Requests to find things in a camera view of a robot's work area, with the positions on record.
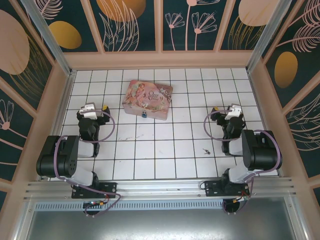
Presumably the pink illustrated tin box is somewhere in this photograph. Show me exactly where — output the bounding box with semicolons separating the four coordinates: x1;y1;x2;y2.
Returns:
122;79;174;123

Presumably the grey metal sheet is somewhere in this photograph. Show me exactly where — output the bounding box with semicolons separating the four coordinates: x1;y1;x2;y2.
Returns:
14;209;307;240

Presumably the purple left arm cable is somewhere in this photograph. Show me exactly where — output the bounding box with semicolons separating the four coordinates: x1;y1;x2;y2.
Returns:
54;109;123;218

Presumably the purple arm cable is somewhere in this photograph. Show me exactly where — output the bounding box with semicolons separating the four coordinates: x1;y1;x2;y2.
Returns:
203;109;283;216
54;109;123;218

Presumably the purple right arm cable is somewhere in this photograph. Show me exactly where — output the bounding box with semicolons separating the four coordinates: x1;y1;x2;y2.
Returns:
203;109;283;216

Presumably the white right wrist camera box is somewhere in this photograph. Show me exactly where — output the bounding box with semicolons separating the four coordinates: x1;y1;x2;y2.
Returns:
224;104;243;121

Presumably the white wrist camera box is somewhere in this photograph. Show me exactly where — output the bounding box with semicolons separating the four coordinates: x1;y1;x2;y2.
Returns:
224;104;243;121
79;102;99;120

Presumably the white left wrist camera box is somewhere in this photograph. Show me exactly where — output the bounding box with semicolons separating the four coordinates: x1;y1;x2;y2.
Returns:
79;102;99;120

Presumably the aluminium side rail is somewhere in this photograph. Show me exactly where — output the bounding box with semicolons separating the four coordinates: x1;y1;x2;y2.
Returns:
37;72;76;181
247;71;284;177

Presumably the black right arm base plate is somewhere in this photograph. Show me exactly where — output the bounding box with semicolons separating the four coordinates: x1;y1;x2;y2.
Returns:
204;179;251;198

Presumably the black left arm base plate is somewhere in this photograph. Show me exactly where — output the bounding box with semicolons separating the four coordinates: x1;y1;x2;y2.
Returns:
71;181;118;200

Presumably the aluminium corner post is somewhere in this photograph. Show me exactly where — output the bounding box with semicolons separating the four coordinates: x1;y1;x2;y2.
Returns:
21;0;77;77
246;0;286;73

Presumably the long aluminium mounting rail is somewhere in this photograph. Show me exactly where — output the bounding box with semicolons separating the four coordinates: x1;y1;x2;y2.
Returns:
23;177;300;201

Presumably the perforated metal cable tray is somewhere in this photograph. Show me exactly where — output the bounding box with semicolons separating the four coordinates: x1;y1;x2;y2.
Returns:
33;201;293;211

